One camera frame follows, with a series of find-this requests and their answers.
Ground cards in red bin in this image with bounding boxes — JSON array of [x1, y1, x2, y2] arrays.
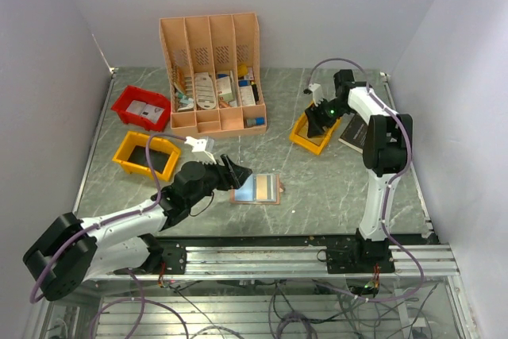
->
[[126, 100, 164, 123]]

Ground pink leather card holder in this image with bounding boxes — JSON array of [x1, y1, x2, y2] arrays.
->
[[229, 174, 284, 205]]

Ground black book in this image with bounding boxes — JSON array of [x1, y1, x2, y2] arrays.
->
[[338, 114, 368, 153]]

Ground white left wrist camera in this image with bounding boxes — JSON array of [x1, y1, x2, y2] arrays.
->
[[184, 137, 217, 164]]

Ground red plastic bin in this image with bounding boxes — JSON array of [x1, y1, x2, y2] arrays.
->
[[111, 86, 171, 132]]

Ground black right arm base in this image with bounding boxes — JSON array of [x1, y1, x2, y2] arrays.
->
[[316, 247, 395, 274]]

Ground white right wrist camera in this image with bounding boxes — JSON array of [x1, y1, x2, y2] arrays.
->
[[304, 83, 325, 106]]

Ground card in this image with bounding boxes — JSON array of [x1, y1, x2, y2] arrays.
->
[[255, 174, 276, 202]]

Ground yellow bin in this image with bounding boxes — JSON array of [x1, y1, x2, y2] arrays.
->
[[289, 114, 341, 156], [112, 131, 182, 182]]

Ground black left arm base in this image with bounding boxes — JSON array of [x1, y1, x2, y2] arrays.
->
[[114, 234, 187, 275]]

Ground peach plastic desk organizer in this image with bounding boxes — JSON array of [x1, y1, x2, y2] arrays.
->
[[160, 13, 267, 138]]

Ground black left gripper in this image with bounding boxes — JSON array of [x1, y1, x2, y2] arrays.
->
[[186, 153, 252, 207]]

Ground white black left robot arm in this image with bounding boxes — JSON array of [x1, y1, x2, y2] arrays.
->
[[23, 155, 252, 303]]

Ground white box in organizer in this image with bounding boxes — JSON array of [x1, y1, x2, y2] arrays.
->
[[216, 75, 235, 103]]

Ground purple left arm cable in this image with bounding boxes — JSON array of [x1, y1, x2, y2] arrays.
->
[[29, 134, 191, 339]]

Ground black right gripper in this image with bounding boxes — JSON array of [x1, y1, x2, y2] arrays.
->
[[305, 97, 352, 138]]

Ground white oval perforated board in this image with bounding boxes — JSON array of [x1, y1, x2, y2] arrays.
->
[[194, 72, 217, 110]]

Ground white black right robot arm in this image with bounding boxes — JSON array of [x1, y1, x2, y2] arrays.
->
[[304, 70, 413, 241]]

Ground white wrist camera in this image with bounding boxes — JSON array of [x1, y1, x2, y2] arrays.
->
[[184, 137, 217, 164], [304, 83, 325, 106]]

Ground blue grey cylinder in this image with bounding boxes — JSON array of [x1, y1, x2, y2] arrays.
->
[[245, 117, 265, 128]]

